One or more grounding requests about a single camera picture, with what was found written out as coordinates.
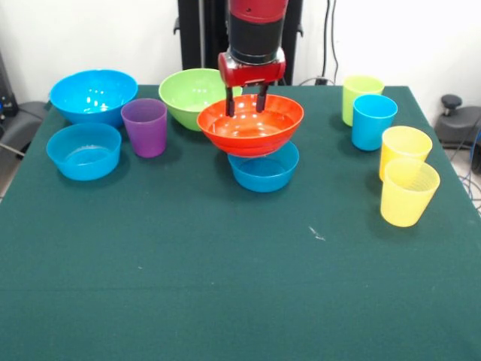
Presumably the dark green tablecloth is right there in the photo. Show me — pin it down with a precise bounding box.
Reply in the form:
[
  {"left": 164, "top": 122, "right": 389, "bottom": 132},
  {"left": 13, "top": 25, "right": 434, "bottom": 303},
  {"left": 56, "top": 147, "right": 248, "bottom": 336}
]
[{"left": 0, "top": 84, "right": 481, "bottom": 361}]

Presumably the large blue bowl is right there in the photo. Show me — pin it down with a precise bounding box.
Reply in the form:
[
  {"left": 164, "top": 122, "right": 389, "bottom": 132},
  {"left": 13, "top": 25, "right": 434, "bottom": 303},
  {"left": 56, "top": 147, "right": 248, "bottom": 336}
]
[{"left": 49, "top": 68, "right": 139, "bottom": 129}]

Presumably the green bowl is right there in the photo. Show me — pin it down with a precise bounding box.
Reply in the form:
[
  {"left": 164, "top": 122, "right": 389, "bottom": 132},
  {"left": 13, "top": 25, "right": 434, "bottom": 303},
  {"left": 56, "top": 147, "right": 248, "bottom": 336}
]
[{"left": 158, "top": 68, "right": 244, "bottom": 132}]

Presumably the black stand base with knob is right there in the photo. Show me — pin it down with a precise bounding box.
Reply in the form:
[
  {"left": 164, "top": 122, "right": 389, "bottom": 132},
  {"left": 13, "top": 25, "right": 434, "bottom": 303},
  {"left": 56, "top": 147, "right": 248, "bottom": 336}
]
[{"left": 435, "top": 93, "right": 481, "bottom": 151}]

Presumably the green cup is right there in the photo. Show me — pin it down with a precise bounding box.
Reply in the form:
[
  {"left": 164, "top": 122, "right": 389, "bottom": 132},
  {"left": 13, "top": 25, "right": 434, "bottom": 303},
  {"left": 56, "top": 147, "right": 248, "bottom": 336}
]
[{"left": 341, "top": 74, "right": 386, "bottom": 127}]

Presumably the yellow cup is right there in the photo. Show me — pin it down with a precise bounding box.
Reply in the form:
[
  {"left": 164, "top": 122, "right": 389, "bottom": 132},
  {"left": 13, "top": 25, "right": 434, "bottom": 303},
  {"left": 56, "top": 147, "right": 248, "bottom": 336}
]
[
  {"left": 378, "top": 126, "right": 434, "bottom": 182},
  {"left": 380, "top": 158, "right": 441, "bottom": 229}
]

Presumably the black device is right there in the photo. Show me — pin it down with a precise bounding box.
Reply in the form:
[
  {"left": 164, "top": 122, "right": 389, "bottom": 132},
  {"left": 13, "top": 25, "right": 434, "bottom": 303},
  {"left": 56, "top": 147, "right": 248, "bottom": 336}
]
[{"left": 0, "top": 52, "right": 19, "bottom": 118}]

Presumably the purple cup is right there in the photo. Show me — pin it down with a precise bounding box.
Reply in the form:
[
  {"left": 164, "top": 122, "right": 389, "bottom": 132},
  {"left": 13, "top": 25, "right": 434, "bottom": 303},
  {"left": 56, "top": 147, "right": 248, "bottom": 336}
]
[{"left": 120, "top": 98, "right": 168, "bottom": 159}]

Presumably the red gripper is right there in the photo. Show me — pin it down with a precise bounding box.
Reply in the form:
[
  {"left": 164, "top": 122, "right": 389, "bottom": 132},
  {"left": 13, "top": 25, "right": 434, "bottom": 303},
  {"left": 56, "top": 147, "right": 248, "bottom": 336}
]
[{"left": 217, "top": 49, "right": 287, "bottom": 118}]

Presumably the orange bowl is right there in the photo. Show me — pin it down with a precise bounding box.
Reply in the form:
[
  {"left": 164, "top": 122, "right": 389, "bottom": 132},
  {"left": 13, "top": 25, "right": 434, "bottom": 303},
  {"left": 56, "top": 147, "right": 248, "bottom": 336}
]
[{"left": 196, "top": 93, "right": 305, "bottom": 159}]

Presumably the black wall cable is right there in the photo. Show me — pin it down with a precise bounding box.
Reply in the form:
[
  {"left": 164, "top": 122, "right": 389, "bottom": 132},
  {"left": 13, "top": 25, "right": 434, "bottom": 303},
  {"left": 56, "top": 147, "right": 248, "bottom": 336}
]
[{"left": 322, "top": 0, "right": 341, "bottom": 86}]

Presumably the blue cup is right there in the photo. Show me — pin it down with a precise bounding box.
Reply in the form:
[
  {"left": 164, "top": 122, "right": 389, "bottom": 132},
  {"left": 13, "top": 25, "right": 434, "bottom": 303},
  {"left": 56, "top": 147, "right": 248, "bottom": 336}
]
[{"left": 351, "top": 94, "right": 398, "bottom": 152}]

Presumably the small blue bowl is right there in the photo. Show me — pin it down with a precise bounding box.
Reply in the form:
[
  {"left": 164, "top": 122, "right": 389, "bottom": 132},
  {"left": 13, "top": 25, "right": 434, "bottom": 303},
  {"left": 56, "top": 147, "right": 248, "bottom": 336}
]
[
  {"left": 45, "top": 122, "right": 123, "bottom": 182},
  {"left": 227, "top": 141, "right": 301, "bottom": 193}
]

